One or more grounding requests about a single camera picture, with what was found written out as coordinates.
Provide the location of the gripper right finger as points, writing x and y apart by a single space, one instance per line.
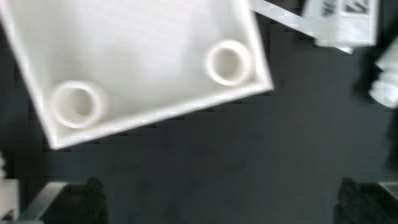
367 202

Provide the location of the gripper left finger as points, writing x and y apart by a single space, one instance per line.
68 204

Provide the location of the white square table top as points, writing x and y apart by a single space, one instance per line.
132 60

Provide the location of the white table leg with tag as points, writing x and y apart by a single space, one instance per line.
384 85

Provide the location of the white table leg back middle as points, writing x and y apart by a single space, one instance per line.
342 20

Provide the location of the white sheet with fiducial tags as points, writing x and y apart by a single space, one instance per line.
295 23

